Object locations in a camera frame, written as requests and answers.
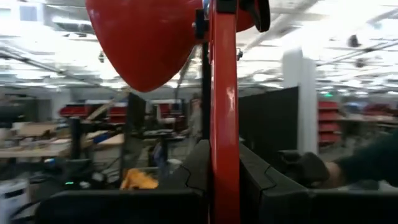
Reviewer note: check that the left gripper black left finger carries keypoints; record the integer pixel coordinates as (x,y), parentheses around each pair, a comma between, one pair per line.
(124,208)

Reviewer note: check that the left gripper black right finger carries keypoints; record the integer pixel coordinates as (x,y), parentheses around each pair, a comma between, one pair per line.
(295,208)

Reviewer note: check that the red desk lamp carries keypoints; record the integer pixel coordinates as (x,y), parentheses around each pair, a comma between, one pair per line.
(224,124)

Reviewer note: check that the yellow cloth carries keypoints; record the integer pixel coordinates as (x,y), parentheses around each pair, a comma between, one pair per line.
(138,180)

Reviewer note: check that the person's hand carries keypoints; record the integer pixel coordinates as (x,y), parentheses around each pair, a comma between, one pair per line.
(334,175)

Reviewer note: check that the black partition panel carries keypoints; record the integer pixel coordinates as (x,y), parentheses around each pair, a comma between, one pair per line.
(267,124)

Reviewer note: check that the red storage shelf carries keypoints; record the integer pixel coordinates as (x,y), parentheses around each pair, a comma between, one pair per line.
(328,124)

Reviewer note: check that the white box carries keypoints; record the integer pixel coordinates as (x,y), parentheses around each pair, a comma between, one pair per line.
(12,199)

